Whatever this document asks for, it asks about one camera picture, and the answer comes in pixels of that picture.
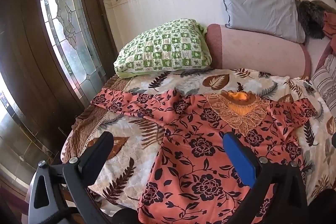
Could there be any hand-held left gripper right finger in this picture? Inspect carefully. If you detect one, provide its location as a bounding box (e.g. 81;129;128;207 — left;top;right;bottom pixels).
222;131;309;224

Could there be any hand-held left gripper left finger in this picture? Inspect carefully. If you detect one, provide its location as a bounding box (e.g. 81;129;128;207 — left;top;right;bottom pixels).
26;131;114;224

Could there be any orange floral shirt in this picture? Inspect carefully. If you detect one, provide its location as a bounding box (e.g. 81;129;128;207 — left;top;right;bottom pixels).
91;89;319;224

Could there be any leaf print fleece blanket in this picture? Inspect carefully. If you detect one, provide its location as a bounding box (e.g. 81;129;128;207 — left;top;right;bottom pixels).
87;68;336;210

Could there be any brown quilted bedspread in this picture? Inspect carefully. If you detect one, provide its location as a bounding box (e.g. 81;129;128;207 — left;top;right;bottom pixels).
60;74;133;163

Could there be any pink bolster cushion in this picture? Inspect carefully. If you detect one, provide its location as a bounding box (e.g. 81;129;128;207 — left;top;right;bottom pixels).
205;24;312;78

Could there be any green checked pillow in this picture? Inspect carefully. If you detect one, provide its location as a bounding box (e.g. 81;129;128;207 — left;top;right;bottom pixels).
113;18;213;80

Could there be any dark wooden door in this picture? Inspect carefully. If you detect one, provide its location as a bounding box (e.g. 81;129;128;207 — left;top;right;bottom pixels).
0;0;118;159

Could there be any stained glass window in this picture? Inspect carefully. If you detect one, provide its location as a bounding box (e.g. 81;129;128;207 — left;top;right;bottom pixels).
38;0;107;107

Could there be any grey pillow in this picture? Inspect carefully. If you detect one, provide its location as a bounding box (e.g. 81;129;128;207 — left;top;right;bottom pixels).
219;0;306;44

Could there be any dark furry cloth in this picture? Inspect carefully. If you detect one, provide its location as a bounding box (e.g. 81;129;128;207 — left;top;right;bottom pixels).
297;0;336;40

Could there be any salmon pink cloth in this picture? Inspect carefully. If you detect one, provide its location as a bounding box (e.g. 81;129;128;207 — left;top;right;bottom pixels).
322;11;336;39

